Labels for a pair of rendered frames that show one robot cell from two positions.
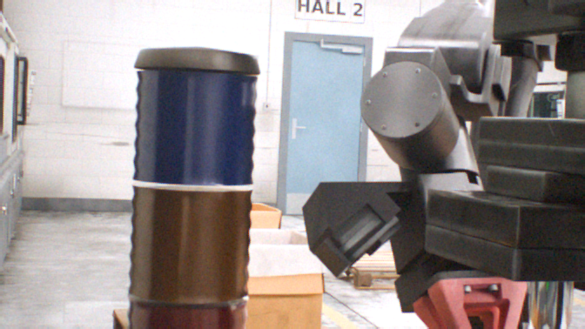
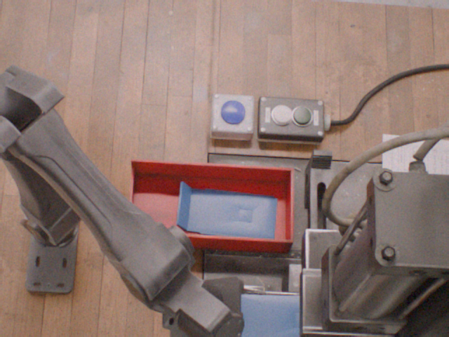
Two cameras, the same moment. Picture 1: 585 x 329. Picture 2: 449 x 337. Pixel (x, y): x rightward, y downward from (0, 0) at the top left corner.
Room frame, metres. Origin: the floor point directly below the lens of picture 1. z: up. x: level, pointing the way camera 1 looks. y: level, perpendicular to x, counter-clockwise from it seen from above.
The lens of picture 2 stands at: (0.66, 0.16, 2.29)
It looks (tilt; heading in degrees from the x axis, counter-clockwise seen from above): 68 degrees down; 279
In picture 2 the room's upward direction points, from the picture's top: 11 degrees clockwise
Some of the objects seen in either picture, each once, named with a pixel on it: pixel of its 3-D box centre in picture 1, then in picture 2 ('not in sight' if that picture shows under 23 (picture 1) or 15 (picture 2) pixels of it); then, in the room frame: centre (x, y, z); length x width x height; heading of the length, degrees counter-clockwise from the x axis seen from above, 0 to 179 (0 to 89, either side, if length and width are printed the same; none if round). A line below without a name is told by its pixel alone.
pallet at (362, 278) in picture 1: (410, 268); not in sight; (7.32, -0.92, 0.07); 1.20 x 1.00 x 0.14; 106
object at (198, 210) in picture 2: not in sight; (227, 211); (0.71, -0.31, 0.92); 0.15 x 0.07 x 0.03; 14
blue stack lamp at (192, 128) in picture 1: (195, 128); not in sight; (0.30, 0.03, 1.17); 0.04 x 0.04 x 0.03
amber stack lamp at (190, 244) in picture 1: (191, 238); not in sight; (0.30, 0.03, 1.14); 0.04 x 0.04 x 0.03
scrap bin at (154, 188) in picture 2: not in sight; (210, 206); (0.74, -0.30, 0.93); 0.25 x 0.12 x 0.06; 17
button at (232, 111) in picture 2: not in sight; (232, 113); (0.76, -0.46, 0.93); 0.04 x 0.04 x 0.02
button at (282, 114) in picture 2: not in sight; (281, 116); (0.68, -0.49, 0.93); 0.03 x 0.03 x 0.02
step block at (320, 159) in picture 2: not in sight; (318, 180); (0.60, -0.40, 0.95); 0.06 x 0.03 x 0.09; 107
